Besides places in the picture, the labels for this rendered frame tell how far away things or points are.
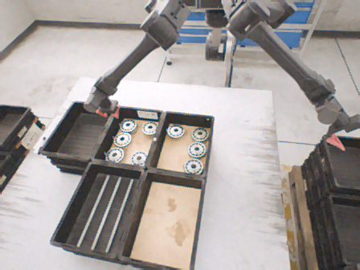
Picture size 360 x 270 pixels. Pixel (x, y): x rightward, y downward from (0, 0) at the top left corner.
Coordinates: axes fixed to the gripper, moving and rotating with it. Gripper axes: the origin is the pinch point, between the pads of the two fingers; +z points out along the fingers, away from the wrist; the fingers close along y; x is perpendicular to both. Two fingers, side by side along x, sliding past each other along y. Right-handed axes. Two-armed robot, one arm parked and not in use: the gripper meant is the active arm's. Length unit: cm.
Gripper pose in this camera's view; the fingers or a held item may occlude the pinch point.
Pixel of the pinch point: (112, 116)
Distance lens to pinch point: 121.8
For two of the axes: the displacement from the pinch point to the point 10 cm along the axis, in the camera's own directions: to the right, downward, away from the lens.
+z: 0.7, 5.6, 8.3
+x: 1.9, -8.2, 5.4
